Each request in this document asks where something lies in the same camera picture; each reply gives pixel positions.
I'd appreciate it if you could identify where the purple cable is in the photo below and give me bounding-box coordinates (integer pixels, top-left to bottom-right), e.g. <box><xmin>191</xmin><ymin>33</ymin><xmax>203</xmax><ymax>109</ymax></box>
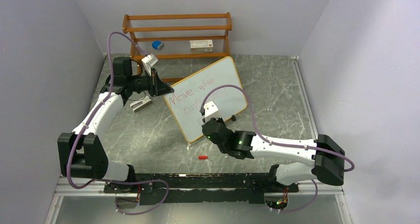
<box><xmin>66</xmin><ymin>32</ymin><xmax>170</xmax><ymax>216</ymax></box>
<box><xmin>199</xmin><ymin>84</ymin><xmax>356</xmax><ymax>214</ymax></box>

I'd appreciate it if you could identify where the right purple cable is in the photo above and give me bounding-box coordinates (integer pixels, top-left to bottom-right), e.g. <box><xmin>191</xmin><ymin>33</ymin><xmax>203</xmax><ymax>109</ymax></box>
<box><xmin>199</xmin><ymin>84</ymin><xmax>356</xmax><ymax>214</ymax></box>

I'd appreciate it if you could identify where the wooden two-tier rack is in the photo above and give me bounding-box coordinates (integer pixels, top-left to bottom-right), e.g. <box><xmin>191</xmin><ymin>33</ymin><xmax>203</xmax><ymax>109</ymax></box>
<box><xmin>122</xmin><ymin>12</ymin><xmax>233</xmax><ymax>85</ymax></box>

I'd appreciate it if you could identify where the white red marker box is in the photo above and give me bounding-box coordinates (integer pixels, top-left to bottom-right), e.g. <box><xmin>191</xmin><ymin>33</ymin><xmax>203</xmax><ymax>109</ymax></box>
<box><xmin>190</xmin><ymin>40</ymin><xmax>213</xmax><ymax>53</ymax></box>

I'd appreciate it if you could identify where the grey white stapler-like block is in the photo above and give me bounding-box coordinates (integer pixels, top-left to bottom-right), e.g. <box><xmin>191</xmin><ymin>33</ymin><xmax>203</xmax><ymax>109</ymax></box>
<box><xmin>130</xmin><ymin>96</ymin><xmax>152</xmax><ymax>113</ymax></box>

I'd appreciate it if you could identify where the aluminium rail frame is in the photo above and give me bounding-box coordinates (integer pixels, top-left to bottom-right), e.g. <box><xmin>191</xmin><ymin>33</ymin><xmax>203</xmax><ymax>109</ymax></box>
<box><xmin>54</xmin><ymin>173</ymin><xmax>344</xmax><ymax>197</ymax></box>

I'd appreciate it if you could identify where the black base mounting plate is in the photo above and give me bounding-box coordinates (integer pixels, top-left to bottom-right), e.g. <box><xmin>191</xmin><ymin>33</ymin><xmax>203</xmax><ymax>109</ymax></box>
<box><xmin>104</xmin><ymin>173</ymin><xmax>299</xmax><ymax>205</ymax></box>

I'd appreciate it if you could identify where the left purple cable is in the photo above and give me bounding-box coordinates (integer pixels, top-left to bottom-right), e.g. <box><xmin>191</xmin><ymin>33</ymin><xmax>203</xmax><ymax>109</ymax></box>
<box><xmin>66</xmin><ymin>32</ymin><xmax>170</xmax><ymax>216</ymax></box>

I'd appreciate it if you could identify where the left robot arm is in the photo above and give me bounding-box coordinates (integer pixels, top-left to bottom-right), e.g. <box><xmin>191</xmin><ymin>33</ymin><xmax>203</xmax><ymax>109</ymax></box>
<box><xmin>57</xmin><ymin>54</ymin><xmax>174</xmax><ymax>192</ymax></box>

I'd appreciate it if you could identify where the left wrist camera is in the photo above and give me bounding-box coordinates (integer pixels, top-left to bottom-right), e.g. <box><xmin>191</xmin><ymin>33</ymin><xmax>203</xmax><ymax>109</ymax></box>
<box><xmin>141</xmin><ymin>54</ymin><xmax>158</xmax><ymax>75</ymax></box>

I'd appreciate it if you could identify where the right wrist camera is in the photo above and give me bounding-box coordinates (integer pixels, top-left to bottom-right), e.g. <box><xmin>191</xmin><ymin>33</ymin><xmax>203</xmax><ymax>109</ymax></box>
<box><xmin>200</xmin><ymin>101</ymin><xmax>221</xmax><ymax>123</ymax></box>

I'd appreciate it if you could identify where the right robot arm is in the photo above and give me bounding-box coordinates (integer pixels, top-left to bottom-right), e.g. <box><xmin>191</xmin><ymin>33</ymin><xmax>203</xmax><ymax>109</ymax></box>
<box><xmin>202</xmin><ymin>118</ymin><xmax>345</xmax><ymax>191</ymax></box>

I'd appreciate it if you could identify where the blue whiteboard eraser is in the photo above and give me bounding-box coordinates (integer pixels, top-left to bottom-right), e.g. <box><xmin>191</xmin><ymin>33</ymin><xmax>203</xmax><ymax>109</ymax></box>
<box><xmin>152</xmin><ymin>41</ymin><xmax>164</xmax><ymax>51</ymax></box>

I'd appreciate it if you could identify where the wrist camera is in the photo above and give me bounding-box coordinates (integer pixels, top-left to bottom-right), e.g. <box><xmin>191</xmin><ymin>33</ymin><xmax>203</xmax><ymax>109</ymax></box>
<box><xmin>200</xmin><ymin>101</ymin><xmax>221</xmax><ymax>123</ymax></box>
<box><xmin>141</xmin><ymin>54</ymin><xmax>158</xmax><ymax>75</ymax></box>

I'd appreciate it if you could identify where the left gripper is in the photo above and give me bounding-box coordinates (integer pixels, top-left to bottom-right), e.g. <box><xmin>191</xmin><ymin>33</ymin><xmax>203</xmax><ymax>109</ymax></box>
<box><xmin>127</xmin><ymin>68</ymin><xmax>174</xmax><ymax>97</ymax></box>

